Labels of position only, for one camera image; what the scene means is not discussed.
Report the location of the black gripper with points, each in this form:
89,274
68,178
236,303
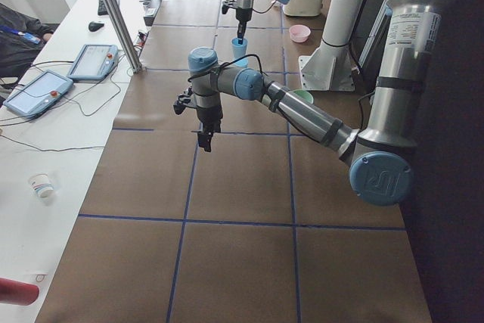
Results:
209,115
243,16

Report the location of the light blue cup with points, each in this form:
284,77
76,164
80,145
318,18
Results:
239,47
243,62

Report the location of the pink bowl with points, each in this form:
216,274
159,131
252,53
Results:
299,33

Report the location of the cream toaster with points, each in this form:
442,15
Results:
303,8

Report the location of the green bowl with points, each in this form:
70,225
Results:
305,95

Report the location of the far teach pendant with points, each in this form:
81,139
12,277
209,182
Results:
94,63

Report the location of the teach pendant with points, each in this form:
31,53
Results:
94,63
39,95

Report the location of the black computer mouse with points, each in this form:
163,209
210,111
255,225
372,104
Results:
94,26

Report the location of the paper cup on desk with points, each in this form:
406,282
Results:
41,184

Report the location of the near teach pendant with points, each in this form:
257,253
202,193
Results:
39,95

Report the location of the red cylinder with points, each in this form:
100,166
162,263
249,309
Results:
17,292

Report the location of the arm camera bracket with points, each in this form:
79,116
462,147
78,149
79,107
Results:
183,101

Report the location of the white column mount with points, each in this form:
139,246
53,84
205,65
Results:
329,67

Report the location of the aluminium frame post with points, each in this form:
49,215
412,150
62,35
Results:
127,22

